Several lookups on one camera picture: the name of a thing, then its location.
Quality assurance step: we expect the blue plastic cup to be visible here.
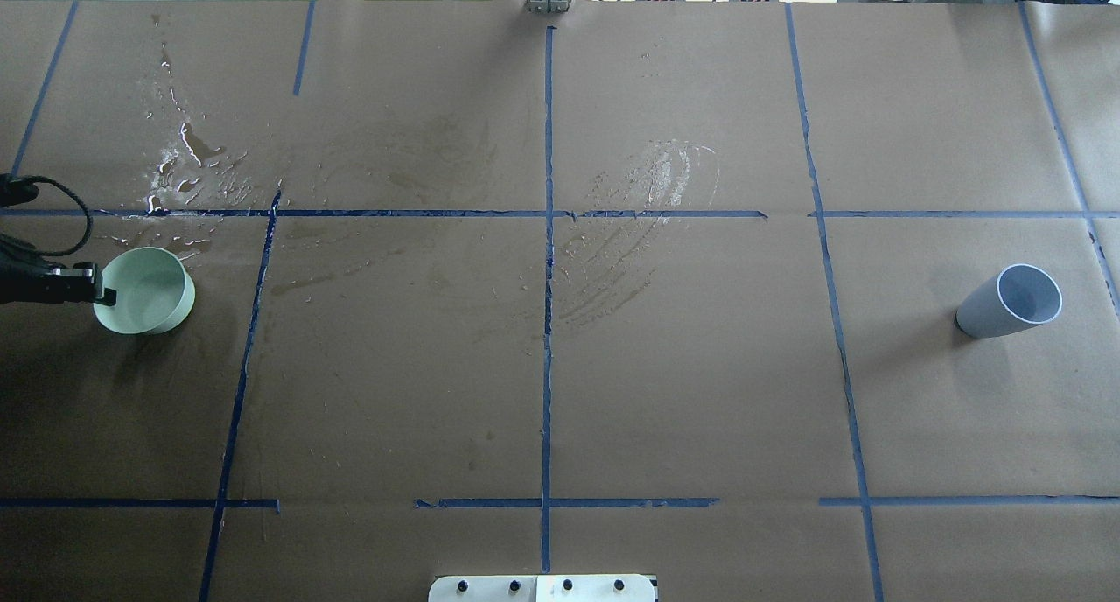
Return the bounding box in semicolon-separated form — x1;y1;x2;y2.
955;263;1064;339

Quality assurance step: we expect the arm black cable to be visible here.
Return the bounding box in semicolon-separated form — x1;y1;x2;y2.
0;175;95;258

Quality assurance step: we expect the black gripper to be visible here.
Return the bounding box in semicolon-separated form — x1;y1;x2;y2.
1;242;116;305

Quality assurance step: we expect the mint green bowl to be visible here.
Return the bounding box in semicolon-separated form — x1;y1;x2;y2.
94;247;196;335

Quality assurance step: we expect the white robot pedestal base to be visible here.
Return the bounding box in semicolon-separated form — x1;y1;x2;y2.
428;573;660;601

